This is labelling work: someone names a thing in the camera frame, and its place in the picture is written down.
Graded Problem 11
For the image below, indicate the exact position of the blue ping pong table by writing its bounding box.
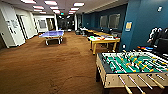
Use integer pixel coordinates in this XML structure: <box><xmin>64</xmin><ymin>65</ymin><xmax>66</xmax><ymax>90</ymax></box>
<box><xmin>38</xmin><ymin>29</ymin><xmax>66</xmax><ymax>46</ymax></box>

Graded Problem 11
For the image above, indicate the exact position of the small green object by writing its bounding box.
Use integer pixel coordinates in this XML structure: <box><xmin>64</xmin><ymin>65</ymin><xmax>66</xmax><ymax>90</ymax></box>
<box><xmin>88</xmin><ymin>35</ymin><xmax>98</xmax><ymax>41</ymax></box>

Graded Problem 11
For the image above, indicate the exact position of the yellow framed wall sign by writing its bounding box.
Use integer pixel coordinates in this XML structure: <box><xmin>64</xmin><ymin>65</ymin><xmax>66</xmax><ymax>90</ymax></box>
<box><xmin>125</xmin><ymin>21</ymin><xmax>134</xmax><ymax>32</ymax></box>

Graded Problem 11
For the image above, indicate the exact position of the foosball table with green field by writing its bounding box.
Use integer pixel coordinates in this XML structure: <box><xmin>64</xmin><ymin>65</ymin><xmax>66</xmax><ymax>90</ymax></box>
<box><xmin>95</xmin><ymin>49</ymin><xmax>168</xmax><ymax>94</ymax></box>

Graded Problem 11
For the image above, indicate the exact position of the white table with items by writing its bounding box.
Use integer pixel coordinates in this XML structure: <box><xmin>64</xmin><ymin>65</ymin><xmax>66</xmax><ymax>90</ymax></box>
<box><xmin>87</xmin><ymin>33</ymin><xmax>121</xmax><ymax>55</ymax></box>

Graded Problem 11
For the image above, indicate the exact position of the white hallway door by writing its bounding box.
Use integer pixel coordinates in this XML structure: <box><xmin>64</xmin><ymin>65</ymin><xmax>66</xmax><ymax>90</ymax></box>
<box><xmin>19</xmin><ymin>13</ymin><xmax>35</xmax><ymax>40</ymax></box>

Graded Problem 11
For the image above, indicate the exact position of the ceiling light panel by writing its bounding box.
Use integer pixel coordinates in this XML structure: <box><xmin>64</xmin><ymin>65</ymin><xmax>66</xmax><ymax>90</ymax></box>
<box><xmin>32</xmin><ymin>5</ymin><xmax>45</xmax><ymax>10</ymax></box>
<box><xmin>72</xmin><ymin>2</ymin><xmax>86</xmax><ymax>8</ymax></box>
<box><xmin>44</xmin><ymin>0</ymin><xmax>59</xmax><ymax>6</ymax></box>
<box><xmin>49</xmin><ymin>6</ymin><xmax>61</xmax><ymax>11</ymax></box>
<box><xmin>69</xmin><ymin>7</ymin><xmax>81</xmax><ymax>11</ymax></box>

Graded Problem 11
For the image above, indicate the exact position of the small white round table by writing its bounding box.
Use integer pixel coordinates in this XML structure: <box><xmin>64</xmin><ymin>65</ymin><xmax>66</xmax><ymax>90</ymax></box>
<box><xmin>79</xmin><ymin>28</ymin><xmax>89</xmax><ymax>36</ymax></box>

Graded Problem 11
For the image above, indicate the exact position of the glass window in blue wall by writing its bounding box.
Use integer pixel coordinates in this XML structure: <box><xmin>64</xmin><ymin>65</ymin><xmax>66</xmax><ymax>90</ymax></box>
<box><xmin>99</xmin><ymin>14</ymin><xmax>110</xmax><ymax>29</ymax></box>
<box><xmin>108</xmin><ymin>13</ymin><xmax>121</xmax><ymax>30</ymax></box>

